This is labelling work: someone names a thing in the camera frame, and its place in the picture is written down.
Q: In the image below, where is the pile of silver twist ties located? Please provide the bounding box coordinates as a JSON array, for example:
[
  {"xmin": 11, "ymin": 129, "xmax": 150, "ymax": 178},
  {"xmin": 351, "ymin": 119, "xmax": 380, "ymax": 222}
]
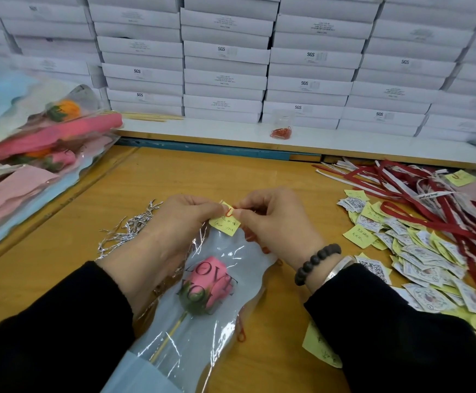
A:
[{"xmin": 97, "ymin": 200, "xmax": 164, "ymax": 260}]

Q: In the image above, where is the person's left forearm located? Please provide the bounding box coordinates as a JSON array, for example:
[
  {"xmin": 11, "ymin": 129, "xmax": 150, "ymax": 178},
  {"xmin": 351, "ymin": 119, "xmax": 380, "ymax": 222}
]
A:
[{"xmin": 0, "ymin": 260, "xmax": 136, "ymax": 393}]

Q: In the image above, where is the wall of stacked white boxes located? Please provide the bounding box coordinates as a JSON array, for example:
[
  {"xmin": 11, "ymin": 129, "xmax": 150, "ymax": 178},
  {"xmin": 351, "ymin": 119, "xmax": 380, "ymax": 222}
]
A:
[{"xmin": 0, "ymin": 0, "xmax": 476, "ymax": 144}]

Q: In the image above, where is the wooden sticks bundle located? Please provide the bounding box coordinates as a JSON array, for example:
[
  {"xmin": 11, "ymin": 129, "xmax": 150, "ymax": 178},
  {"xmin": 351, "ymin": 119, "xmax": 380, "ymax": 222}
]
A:
[{"xmin": 122, "ymin": 112, "xmax": 186, "ymax": 123}]

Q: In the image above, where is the small bag of red clips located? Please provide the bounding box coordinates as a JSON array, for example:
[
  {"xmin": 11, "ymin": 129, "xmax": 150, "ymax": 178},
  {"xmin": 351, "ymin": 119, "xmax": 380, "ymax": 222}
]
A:
[{"xmin": 270, "ymin": 117, "xmax": 294, "ymax": 141}]

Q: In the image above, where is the black bead bracelet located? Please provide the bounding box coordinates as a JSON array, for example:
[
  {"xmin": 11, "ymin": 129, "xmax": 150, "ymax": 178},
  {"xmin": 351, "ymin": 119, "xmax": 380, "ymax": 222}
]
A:
[{"xmin": 294, "ymin": 243, "xmax": 344, "ymax": 287}]

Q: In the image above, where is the pink flower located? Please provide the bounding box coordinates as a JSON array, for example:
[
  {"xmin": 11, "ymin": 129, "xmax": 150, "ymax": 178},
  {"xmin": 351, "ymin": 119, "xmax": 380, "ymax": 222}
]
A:
[{"xmin": 100, "ymin": 223, "xmax": 278, "ymax": 393}]

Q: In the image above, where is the pile of yellow white tags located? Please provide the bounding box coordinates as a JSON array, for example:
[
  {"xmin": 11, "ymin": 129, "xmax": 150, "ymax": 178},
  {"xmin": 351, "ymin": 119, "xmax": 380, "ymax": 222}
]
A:
[{"xmin": 302, "ymin": 168, "xmax": 476, "ymax": 372}]

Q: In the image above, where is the pile of red ribbons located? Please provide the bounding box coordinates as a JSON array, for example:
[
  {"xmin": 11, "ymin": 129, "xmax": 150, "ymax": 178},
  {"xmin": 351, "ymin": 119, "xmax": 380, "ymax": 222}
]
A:
[{"xmin": 316, "ymin": 159, "xmax": 476, "ymax": 353}]

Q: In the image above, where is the person's right hand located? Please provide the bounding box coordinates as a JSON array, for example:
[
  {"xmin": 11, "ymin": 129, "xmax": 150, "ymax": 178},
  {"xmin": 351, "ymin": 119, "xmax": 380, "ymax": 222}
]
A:
[{"xmin": 231, "ymin": 188, "xmax": 329, "ymax": 273}]

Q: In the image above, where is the pile of flowers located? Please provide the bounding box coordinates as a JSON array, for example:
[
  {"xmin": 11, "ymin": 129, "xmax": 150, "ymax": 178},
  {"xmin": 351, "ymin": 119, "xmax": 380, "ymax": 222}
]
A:
[{"xmin": 0, "ymin": 65, "xmax": 124, "ymax": 254}]

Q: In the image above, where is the person's left hand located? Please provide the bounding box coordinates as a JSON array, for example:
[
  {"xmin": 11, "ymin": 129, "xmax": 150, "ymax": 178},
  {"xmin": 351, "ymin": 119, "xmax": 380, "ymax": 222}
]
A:
[{"xmin": 97, "ymin": 194, "xmax": 229, "ymax": 316}]

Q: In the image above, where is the long white board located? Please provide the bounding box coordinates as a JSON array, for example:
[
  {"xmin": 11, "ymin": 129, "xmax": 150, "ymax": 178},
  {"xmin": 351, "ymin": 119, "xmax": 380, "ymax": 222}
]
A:
[{"xmin": 119, "ymin": 118, "xmax": 476, "ymax": 169}]

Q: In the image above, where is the yellow note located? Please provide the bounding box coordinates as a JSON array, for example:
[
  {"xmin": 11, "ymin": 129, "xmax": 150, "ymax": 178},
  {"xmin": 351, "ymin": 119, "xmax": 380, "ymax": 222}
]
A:
[{"xmin": 209, "ymin": 202, "xmax": 243, "ymax": 238}]

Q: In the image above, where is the person's right forearm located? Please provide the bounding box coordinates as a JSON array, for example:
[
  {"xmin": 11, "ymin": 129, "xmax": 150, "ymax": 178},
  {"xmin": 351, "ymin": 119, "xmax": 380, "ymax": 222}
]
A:
[{"xmin": 305, "ymin": 263, "xmax": 476, "ymax": 393}]

